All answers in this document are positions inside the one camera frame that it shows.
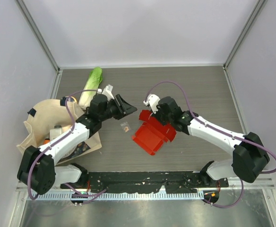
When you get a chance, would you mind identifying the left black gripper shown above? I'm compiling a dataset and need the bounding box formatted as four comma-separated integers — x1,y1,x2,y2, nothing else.
100,95,137,122

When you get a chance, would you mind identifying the red paper box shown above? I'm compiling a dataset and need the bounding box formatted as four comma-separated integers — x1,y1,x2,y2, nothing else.
132,110,176,156

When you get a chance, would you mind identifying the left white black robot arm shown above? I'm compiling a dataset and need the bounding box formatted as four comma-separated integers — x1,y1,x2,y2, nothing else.
17,94,137,195

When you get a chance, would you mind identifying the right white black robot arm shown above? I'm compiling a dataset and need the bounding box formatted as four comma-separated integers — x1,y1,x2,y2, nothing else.
147,95,270,187

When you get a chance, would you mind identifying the small clear plastic packet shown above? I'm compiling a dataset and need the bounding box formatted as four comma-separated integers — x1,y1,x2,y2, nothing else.
121,122,130,132

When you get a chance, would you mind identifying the napa cabbage toy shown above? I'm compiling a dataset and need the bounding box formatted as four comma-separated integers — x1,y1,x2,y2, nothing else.
78,67,103,109

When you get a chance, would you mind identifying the orange white item behind bag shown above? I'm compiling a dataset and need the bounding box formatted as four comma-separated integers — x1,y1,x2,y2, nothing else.
66,96,78,103

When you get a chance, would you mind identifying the white bottle in bag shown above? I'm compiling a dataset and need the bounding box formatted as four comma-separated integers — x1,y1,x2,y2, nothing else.
50,125,63,141

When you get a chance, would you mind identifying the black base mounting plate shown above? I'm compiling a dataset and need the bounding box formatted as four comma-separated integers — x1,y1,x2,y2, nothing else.
69,171,229,194

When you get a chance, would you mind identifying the beige printed tote bag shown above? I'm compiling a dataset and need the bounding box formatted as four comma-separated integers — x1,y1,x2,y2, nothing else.
17,98,102,164

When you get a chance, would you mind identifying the orange item in bag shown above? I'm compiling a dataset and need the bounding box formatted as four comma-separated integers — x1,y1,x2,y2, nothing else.
43,139,50,144

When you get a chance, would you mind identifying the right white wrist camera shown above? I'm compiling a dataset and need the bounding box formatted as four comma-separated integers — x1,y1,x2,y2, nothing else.
143,94,160,114

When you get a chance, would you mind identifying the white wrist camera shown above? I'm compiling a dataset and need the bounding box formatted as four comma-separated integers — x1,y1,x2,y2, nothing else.
143,94,160,114
96,85,115,101

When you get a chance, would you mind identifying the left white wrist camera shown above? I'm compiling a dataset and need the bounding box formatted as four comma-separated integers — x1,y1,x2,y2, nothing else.
96,85,115,101

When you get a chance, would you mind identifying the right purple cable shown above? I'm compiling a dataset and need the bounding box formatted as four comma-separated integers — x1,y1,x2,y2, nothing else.
146,81,276,209

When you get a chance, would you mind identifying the purple cable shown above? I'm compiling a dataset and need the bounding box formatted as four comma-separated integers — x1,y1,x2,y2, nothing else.
27,95,110,204
146,81,276,209

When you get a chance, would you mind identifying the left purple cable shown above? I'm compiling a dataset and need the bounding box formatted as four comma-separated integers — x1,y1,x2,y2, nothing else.
27,95,110,204

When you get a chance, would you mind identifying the white slotted cable duct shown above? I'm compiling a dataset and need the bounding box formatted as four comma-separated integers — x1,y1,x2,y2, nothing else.
36,191,204,201

